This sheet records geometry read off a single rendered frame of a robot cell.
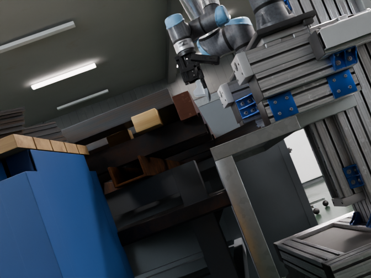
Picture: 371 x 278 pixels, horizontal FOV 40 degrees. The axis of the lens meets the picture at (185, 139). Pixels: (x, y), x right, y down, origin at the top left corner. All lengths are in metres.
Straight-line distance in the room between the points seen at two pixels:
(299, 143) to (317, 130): 6.20
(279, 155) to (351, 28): 1.14
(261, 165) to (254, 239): 1.67
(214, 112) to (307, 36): 1.04
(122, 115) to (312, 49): 0.88
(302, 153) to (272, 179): 5.52
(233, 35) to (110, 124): 1.27
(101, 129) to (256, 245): 0.45
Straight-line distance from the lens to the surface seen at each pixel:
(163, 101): 1.23
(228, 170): 1.13
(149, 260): 2.88
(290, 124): 1.15
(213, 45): 2.43
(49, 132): 1.12
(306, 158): 8.32
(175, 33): 2.03
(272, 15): 1.91
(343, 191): 2.12
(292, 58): 1.87
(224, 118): 2.81
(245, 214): 1.14
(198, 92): 1.99
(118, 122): 1.24
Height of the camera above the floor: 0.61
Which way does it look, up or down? 5 degrees up
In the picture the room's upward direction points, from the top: 21 degrees counter-clockwise
